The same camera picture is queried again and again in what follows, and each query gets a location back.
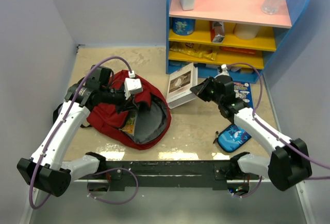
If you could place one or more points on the white coffee photo notebook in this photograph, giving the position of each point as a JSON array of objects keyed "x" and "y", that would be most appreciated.
[{"x": 180, "y": 83}]

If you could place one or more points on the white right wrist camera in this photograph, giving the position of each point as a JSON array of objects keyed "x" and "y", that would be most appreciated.
[{"x": 222, "y": 70}]

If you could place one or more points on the blue pencil case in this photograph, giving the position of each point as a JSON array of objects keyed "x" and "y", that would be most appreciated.
[{"x": 231, "y": 138}]

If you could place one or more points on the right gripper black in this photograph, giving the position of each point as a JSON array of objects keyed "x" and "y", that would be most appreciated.
[{"x": 199, "y": 90}]

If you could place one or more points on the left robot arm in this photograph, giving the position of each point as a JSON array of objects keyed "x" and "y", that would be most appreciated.
[{"x": 45, "y": 169}]

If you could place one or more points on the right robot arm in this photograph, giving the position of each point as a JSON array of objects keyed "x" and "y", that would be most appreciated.
[{"x": 287, "y": 163}]

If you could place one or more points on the blue yellow pink shelf unit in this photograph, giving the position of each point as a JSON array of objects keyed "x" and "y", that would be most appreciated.
[{"x": 269, "y": 42}]

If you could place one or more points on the yellow chips bag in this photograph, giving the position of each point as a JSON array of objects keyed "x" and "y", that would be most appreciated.
[{"x": 195, "y": 50}]

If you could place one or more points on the blue snack can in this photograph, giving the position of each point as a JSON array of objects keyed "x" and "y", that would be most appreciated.
[{"x": 183, "y": 27}]

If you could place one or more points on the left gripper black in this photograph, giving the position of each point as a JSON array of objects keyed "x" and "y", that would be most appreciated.
[{"x": 125, "y": 105}]

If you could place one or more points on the orange treehouse paperback book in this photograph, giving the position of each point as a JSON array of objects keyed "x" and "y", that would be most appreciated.
[{"x": 130, "y": 124}]

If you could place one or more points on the aluminium rail frame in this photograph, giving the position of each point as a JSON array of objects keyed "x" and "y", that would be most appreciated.
[{"x": 288, "y": 164}]

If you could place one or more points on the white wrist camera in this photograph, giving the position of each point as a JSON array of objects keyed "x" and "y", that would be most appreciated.
[
  {"x": 222, "y": 70},
  {"x": 132, "y": 85}
]

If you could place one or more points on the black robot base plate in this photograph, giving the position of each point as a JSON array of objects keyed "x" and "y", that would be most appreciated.
[{"x": 212, "y": 174}]

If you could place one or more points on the blue comic paperback book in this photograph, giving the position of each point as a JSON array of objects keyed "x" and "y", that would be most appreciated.
[{"x": 243, "y": 92}]

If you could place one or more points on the red flat box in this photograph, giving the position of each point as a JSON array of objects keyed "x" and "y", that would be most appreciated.
[{"x": 239, "y": 50}]

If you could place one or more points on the white paper roll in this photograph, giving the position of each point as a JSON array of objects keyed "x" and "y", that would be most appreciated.
[{"x": 246, "y": 31}]

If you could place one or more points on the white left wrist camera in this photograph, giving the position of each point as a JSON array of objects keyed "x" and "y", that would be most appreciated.
[{"x": 132, "y": 85}]

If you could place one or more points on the red backpack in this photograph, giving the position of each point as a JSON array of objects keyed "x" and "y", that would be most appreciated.
[{"x": 153, "y": 114}]

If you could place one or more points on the orange silver snack packet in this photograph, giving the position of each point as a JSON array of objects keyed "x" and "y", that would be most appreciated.
[{"x": 217, "y": 32}]

